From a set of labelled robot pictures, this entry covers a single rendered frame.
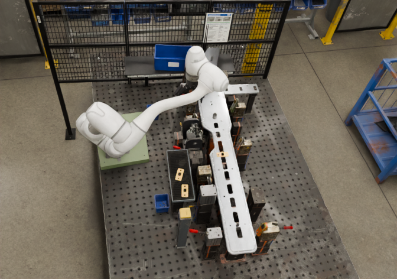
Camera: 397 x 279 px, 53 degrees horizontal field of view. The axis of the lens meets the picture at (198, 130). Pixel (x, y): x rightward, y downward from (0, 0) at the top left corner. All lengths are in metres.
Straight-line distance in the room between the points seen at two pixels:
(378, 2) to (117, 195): 4.09
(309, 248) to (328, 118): 2.07
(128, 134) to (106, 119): 0.14
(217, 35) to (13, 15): 2.17
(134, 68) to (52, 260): 1.69
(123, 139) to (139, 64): 1.23
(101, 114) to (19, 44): 2.70
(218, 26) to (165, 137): 0.98
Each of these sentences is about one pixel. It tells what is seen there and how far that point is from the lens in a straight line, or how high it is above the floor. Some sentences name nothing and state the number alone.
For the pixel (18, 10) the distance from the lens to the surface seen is 4.48.
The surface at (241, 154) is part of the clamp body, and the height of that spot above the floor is 0.93.
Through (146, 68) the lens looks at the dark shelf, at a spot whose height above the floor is 1.03.
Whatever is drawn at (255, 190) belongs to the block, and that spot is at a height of 1.03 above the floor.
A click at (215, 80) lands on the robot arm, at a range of 2.09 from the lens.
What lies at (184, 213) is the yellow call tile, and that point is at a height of 1.16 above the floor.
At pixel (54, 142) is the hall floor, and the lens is 4.17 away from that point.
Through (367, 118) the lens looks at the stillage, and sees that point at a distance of 4.65.
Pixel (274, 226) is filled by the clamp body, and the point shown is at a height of 1.06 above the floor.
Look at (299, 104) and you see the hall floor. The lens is 4.68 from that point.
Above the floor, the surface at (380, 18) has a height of 0.30.
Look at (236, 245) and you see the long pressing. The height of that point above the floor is 1.00.
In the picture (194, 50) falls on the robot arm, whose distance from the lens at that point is 2.16.
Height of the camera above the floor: 3.29
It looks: 52 degrees down
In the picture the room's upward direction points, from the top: 9 degrees clockwise
